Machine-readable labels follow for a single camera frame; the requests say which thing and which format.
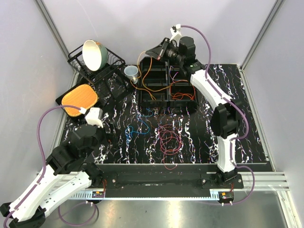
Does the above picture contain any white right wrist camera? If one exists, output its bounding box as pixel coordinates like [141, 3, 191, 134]
[170, 24, 182, 42]

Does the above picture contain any black wire dish rack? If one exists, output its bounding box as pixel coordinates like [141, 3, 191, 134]
[67, 46, 133, 97]

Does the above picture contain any white measuring cup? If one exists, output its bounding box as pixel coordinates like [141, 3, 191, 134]
[124, 65, 139, 84]

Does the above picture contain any yellow cable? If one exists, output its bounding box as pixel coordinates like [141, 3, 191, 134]
[130, 51, 171, 100]

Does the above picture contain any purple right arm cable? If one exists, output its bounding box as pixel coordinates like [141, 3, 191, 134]
[180, 25, 250, 141]

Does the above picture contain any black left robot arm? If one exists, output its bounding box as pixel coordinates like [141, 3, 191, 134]
[0, 124, 117, 228]

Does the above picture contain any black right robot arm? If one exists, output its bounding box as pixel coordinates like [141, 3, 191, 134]
[145, 36, 243, 188]

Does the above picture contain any blue cable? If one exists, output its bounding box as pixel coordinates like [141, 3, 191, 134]
[124, 108, 152, 143]

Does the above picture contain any white cable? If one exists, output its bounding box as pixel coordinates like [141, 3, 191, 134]
[168, 66, 190, 85]

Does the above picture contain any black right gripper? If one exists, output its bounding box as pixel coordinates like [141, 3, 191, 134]
[145, 39, 183, 66]

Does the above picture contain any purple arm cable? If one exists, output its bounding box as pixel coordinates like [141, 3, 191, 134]
[2, 105, 83, 228]
[180, 25, 250, 141]

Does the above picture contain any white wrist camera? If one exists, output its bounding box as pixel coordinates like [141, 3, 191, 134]
[170, 24, 182, 42]
[79, 107, 103, 128]

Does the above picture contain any white and green bowl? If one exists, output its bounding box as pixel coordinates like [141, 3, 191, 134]
[82, 39, 108, 71]

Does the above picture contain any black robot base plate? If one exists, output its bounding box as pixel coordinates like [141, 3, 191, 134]
[98, 164, 244, 200]

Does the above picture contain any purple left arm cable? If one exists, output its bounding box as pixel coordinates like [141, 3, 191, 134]
[2, 105, 83, 228]

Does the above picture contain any orange cable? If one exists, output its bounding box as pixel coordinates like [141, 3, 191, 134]
[171, 80, 195, 101]

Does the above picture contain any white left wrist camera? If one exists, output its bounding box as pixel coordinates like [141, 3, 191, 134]
[79, 107, 103, 128]

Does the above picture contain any pink cable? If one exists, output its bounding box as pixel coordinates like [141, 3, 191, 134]
[158, 123, 183, 170]

